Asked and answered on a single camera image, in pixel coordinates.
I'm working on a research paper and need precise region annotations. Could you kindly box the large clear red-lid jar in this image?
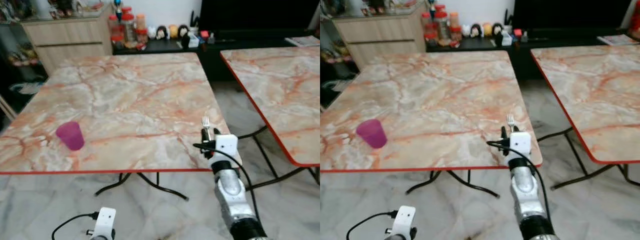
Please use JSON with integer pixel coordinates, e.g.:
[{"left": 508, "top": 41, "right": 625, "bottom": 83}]
[
  {"left": 433, "top": 11, "right": 450, "bottom": 42},
  {"left": 120, "top": 13, "right": 137, "bottom": 45}
]

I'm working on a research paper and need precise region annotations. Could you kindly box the printed paper leaflet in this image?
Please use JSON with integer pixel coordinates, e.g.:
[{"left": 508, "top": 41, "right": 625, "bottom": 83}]
[
  {"left": 285, "top": 36, "right": 321, "bottom": 47},
  {"left": 597, "top": 34, "right": 640, "bottom": 46}
]

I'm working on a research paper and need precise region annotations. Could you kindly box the black flat television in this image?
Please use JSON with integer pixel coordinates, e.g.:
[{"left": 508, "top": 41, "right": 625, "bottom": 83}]
[
  {"left": 199, "top": 0, "right": 321, "bottom": 32},
  {"left": 512, "top": 0, "right": 632, "bottom": 30}
]

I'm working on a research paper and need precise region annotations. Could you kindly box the purple plastic cup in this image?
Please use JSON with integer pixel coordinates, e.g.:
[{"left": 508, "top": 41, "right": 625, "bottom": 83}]
[
  {"left": 356, "top": 119, "right": 388, "bottom": 149},
  {"left": 55, "top": 121, "right": 85, "bottom": 151}
]

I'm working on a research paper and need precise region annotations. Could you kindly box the black display shelf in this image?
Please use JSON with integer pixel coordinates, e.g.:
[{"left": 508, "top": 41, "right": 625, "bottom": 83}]
[
  {"left": 320, "top": 20, "right": 363, "bottom": 108},
  {"left": 0, "top": 20, "right": 51, "bottom": 118}
]

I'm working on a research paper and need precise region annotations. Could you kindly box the red laughing buddha statue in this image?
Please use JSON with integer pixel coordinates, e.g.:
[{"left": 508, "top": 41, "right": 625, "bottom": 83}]
[{"left": 629, "top": 0, "right": 640, "bottom": 28}]

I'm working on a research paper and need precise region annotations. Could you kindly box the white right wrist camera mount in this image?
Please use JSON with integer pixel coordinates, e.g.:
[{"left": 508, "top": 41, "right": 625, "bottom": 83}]
[
  {"left": 509, "top": 132, "right": 532, "bottom": 162},
  {"left": 214, "top": 134, "right": 239, "bottom": 165}
]

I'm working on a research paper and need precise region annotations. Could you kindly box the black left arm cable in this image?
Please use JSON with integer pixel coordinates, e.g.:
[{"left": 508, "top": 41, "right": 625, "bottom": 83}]
[
  {"left": 346, "top": 210, "right": 399, "bottom": 240},
  {"left": 51, "top": 212, "right": 99, "bottom": 240}
]

